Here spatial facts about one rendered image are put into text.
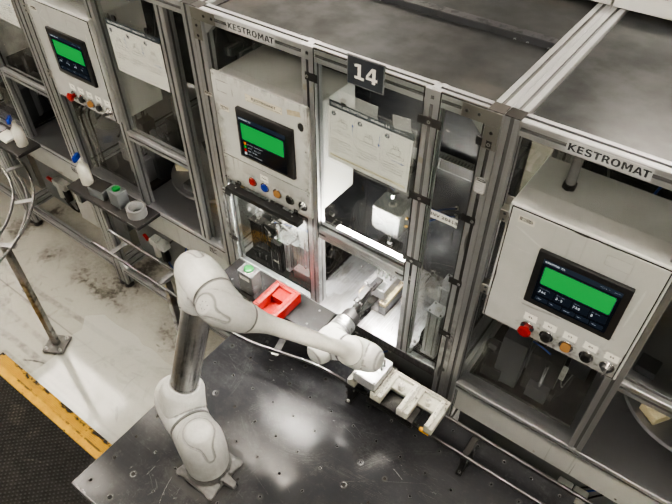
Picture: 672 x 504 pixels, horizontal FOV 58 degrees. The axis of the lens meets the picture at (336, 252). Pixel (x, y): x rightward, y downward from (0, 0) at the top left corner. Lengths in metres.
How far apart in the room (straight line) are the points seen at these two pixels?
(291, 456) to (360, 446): 0.26
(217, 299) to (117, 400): 1.81
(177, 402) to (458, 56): 1.47
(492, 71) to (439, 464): 1.42
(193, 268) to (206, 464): 0.71
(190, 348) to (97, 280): 2.10
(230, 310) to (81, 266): 2.55
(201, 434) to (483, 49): 1.52
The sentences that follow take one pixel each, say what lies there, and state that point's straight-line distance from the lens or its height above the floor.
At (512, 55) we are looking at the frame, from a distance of 1.88.
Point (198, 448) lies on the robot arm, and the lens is 2.18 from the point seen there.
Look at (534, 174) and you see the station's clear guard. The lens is 1.63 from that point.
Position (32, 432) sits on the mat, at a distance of 3.55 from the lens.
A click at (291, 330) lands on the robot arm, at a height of 1.25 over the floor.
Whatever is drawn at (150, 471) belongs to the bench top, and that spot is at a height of 0.68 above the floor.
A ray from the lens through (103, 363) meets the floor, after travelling 3.68.
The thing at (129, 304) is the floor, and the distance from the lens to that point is 3.91.
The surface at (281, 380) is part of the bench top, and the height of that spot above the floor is 0.68.
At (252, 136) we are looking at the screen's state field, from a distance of 2.12.
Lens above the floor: 2.82
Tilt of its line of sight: 45 degrees down
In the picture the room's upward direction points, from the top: straight up
